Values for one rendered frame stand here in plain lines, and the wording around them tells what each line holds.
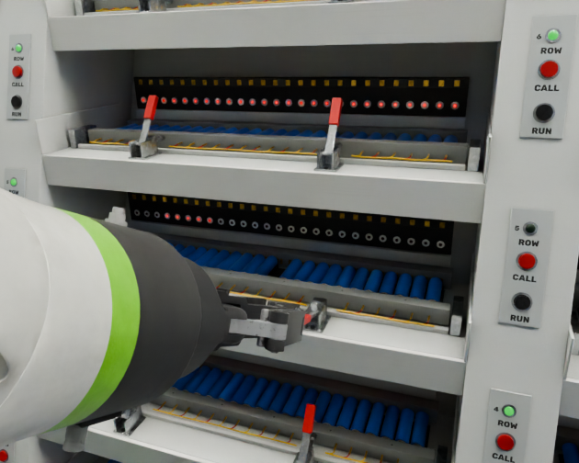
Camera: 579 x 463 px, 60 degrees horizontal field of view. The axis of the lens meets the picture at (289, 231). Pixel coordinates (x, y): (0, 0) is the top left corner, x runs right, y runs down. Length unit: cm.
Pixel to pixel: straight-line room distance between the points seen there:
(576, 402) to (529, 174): 24
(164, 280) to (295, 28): 47
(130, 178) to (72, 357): 56
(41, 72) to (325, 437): 65
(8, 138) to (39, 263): 70
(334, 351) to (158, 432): 30
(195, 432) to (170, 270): 56
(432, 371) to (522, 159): 25
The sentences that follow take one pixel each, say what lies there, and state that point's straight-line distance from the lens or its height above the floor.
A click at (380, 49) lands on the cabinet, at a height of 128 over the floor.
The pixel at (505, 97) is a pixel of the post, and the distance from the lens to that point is 59.
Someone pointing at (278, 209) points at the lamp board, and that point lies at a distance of 78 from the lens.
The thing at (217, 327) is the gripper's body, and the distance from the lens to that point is 29.
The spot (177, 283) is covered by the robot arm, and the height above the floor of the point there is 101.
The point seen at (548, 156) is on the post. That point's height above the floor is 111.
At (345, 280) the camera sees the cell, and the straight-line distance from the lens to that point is 71.
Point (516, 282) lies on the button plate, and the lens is 58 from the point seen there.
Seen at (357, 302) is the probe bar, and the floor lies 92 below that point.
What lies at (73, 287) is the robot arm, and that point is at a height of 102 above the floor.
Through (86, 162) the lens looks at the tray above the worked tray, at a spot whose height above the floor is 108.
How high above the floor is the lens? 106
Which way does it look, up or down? 4 degrees down
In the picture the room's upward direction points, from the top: 5 degrees clockwise
